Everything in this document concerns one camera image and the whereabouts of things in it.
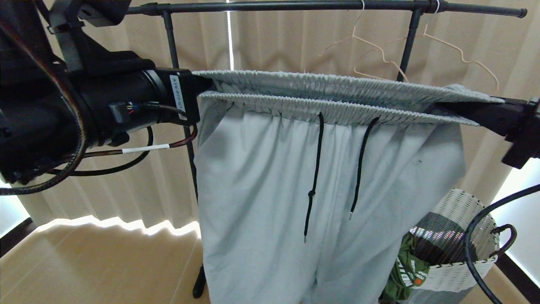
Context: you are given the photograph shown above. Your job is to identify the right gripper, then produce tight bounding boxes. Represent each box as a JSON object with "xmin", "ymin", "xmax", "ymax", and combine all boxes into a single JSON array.
[{"xmin": 502, "ymin": 96, "xmax": 540, "ymax": 169}]

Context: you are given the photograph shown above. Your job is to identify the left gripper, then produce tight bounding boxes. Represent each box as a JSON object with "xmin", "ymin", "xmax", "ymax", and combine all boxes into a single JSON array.
[{"xmin": 78, "ymin": 51, "xmax": 214, "ymax": 146}]

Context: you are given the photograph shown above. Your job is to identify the pink clothes hanger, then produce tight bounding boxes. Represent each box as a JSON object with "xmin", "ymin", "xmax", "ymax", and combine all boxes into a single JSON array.
[
  {"xmin": 304, "ymin": 0, "xmax": 410, "ymax": 83},
  {"xmin": 354, "ymin": 6, "xmax": 500, "ymax": 96}
]

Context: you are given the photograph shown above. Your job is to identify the pale grey shorts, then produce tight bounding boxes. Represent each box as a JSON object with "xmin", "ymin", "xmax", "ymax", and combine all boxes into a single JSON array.
[{"xmin": 192, "ymin": 70, "xmax": 505, "ymax": 304}]

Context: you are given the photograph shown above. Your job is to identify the white laundry basket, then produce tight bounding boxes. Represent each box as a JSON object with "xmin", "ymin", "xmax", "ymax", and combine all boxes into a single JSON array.
[{"xmin": 405, "ymin": 188, "xmax": 518, "ymax": 304}]

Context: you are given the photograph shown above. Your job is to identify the black clothes rack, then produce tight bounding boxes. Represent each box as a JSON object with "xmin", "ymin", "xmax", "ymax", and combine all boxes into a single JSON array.
[{"xmin": 127, "ymin": 0, "xmax": 528, "ymax": 299}]

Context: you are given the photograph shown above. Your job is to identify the beige curtain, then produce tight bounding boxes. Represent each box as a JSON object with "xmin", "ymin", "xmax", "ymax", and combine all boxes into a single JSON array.
[{"xmin": 0, "ymin": 0, "xmax": 540, "ymax": 236}]

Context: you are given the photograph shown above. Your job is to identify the green garment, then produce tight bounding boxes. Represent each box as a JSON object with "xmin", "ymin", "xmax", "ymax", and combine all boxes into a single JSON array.
[{"xmin": 380, "ymin": 232, "xmax": 432, "ymax": 303}]

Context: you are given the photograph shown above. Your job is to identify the braided cable with white tape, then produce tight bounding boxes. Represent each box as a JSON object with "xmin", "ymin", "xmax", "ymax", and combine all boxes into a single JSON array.
[{"xmin": 82, "ymin": 101, "xmax": 199, "ymax": 160}]

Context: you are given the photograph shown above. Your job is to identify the black cable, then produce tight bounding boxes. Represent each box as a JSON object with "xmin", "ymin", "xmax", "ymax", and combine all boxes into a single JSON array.
[
  {"xmin": 46, "ymin": 126, "xmax": 154, "ymax": 177},
  {"xmin": 464, "ymin": 184, "xmax": 540, "ymax": 304}
]

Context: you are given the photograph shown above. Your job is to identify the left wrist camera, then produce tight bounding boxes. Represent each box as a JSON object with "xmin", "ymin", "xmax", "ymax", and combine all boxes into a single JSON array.
[{"xmin": 48, "ymin": 0, "xmax": 132, "ymax": 73}]

